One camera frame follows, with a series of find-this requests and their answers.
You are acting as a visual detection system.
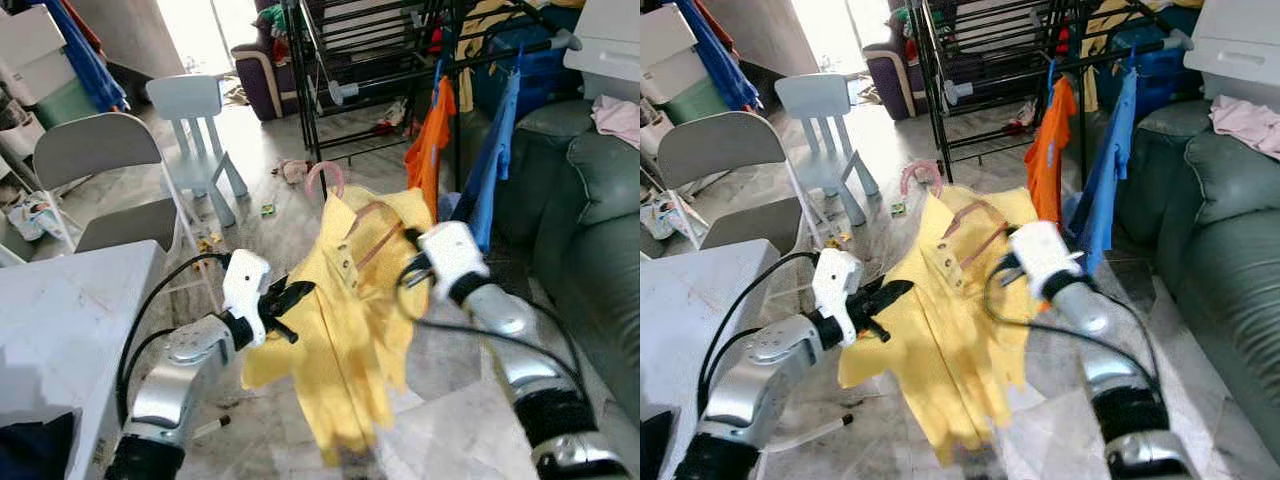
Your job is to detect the yellow shirt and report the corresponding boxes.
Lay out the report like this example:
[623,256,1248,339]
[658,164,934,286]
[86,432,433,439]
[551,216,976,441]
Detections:
[240,185,436,466]
[838,185,1051,466]

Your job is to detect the orange shirt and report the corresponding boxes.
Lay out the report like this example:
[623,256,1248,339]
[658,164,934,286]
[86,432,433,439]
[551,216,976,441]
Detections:
[1022,75,1079,226]
[403,75,459,221]

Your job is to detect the blue shirt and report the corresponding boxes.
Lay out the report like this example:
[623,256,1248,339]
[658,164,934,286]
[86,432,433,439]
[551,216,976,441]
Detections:
[450,68,523,256]
[1062,68,1141,271]

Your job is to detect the light blue kid chair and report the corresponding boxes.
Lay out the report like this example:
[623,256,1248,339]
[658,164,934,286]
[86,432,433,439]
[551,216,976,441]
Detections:
[147,75,251,229]
[775,72,881,226]

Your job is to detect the green leather sofa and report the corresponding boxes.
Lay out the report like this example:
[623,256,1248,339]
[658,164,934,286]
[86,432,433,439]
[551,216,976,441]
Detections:
[1115,100,1280,461]
[490,100,640,431]

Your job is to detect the white folding table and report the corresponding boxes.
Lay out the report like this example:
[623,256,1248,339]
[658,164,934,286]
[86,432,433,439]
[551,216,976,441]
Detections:
[0,240,169,480]
[640,238,786,480]

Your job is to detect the grey white folding chair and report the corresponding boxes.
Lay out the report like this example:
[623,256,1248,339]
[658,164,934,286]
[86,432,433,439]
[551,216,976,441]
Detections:
[32,112,216,301]
[655,110,841,301]

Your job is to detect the black metal drying rack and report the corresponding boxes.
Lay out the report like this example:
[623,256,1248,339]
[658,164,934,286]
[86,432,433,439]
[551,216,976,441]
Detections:
[912,0,1196,186]
[292,0,583,191]

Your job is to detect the white plastic bag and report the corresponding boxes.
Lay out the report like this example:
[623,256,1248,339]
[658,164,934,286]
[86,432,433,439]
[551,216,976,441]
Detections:
[5,190,61,241]
[645,190,696,241]

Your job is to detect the purple armchair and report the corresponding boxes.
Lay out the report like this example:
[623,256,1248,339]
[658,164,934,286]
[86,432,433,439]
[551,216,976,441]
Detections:
[865,0,936,121]
[232,0,311,121]

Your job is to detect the big blue bag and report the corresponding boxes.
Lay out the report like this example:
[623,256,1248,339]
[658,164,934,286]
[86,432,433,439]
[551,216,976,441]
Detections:
[1090,15,1196,113]
[470,15,581,116]

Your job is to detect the pink cloth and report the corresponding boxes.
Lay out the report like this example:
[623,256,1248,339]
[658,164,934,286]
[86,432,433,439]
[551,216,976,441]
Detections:
[592,95,640,149]
[1208,95,1280,161]

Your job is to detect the navy blue garment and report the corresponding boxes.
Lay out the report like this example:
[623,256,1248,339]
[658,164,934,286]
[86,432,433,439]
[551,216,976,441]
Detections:
[640,435,669,480]
[0,410,79,480]

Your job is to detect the green storage box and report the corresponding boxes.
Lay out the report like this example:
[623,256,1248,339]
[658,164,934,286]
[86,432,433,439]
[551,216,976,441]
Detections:
[35,80,101,131]
[672,78,736,126]

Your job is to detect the mustard yellow cloth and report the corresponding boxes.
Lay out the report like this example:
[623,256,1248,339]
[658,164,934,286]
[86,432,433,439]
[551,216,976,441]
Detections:
[1082,0,1171,61]
[462,0,561,61]

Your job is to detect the hanging blue cloth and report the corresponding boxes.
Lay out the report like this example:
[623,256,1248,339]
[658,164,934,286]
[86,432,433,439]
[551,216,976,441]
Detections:
[680,0,761,111]
[45,0,131,113]

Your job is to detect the white printer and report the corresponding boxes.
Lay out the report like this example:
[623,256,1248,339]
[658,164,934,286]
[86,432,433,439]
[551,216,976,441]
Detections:
[563,0,640,101]
[1185,0,1280,101]

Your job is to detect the white storage boxes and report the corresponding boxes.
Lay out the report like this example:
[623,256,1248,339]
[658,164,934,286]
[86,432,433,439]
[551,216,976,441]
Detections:
[0,5,76,106]
[640,5,706,106]

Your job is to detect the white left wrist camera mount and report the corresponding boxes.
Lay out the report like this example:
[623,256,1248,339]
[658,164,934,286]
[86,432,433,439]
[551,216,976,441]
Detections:
[222,250,273,321]
[812,248,863,319]

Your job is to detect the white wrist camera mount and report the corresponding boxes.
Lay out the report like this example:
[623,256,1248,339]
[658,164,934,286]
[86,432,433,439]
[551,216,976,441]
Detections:
[418,222,489,301]
[1010,220,1083,299]
[812,248,863,319]
[222,250,273,321]

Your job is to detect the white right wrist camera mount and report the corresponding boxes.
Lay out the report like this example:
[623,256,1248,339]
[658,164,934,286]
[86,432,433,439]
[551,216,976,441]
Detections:
[418,222,489,301]
[1010,220,1083,299]

